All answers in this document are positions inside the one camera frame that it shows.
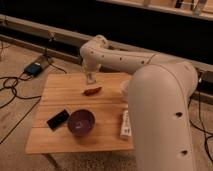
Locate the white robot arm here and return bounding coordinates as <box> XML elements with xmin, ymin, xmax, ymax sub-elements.
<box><xmin>80</xmin><ymin>35</ymin><xmax>198</xmax><ymax>171</ymax></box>

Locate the red chili pepper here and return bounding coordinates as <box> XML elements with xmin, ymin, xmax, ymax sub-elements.
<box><xmin>82</xmin><ymin>87</ymin><xmax>102</xmax><ymax>96</ymax></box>

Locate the wooden table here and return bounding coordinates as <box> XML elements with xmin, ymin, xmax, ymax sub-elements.
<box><xmin>25</xmin><ymin>73</ymin><xmax>133</xmax><ymax>156</ymax></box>

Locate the purple bowl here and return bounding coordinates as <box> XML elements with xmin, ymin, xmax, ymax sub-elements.
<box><xmin>67</xmin><ymin>109</ymin><xmax>95</xmax><ymax>137</ymax></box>

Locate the blue power box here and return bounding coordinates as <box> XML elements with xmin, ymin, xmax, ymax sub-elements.
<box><xmin>24</xmin><ymin>63</ymin><xmax>42</xmax><ymax>77</ymax></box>

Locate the black rectangular block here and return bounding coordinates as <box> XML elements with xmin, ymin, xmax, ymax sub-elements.
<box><xmin>47</xmin><ymin>110</ymin><xmax>69</xmax><ymax>130</ymax></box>

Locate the white bottle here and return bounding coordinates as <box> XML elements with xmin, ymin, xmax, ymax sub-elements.
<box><xmin>120</xmin><ymin>110</ymin><xmax>131</xmax><ymax>139</ymax></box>

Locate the black floor cable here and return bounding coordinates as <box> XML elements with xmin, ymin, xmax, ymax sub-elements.
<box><xmin>0</xmin><ymin>54</ymin><xmax>68</xmax><ymax>145</ymax></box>

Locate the black cable right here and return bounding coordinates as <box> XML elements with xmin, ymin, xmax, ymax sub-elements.
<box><xmin>188</xmin><ymin>74</ymin><xmax>213</xmax><ymax>164</ymax></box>

